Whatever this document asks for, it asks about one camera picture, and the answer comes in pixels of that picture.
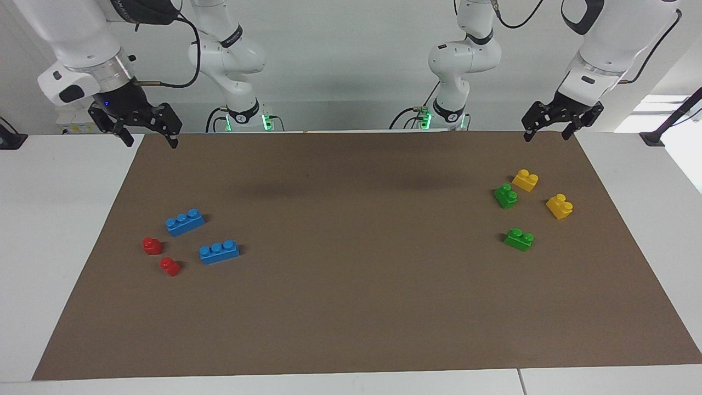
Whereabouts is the black right base cable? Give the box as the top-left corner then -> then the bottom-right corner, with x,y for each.
206,106 -> 231,133

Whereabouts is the black left base cable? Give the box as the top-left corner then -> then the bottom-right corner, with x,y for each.
388,81 -> 440,131

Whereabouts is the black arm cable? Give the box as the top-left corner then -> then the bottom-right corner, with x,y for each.
134,14 -> 201,88
491,0 -> 682,86

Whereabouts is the black base cable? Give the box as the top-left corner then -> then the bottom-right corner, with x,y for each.
206,106 -> 231,133
388,81 -> 440,131

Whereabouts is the blue three-stud toy block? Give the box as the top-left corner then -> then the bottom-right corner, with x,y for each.
199,240 -> 241,266
165,208 -> 206,238

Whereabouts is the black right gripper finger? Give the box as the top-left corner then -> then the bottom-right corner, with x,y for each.
154,103 -> 183,150
88,107 -> 135,148

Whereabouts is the white power strip box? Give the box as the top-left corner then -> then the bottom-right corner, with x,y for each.
55,107 -> 102,136

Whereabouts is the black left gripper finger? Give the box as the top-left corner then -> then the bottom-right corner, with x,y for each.
561,106 -> 604,140
521,100 -> 549,143

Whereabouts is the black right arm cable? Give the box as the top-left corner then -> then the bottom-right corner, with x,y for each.
134,14 -> 201,88

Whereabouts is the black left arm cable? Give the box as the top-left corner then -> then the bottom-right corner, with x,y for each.
491,0 -> 682,86

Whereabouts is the brown table mat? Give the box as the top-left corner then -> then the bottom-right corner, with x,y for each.
32,131 -> 702,381

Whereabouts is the black clamp mount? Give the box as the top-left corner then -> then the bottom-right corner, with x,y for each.
639,87 -> 702,147
0,116 -> 28,150

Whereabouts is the yellow two-stud toy block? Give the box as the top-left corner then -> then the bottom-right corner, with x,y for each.
546,194 -> 574,221
512,169 -> 539,193

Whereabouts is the green two-stud toy block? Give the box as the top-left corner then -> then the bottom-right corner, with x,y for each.
494,183 -> 518,210
503,228 -> 535,252

